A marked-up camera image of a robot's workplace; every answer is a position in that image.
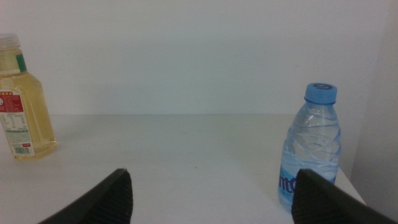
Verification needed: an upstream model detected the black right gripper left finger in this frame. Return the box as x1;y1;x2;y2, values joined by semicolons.
37;168;134;224

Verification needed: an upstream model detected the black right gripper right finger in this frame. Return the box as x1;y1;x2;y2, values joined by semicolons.
290;168;398;224

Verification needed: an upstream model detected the blue-capped water bottle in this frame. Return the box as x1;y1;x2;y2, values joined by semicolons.
277;82;342;212

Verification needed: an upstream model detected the yellow juice bottle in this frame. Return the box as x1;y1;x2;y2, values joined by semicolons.
0;33;58;161

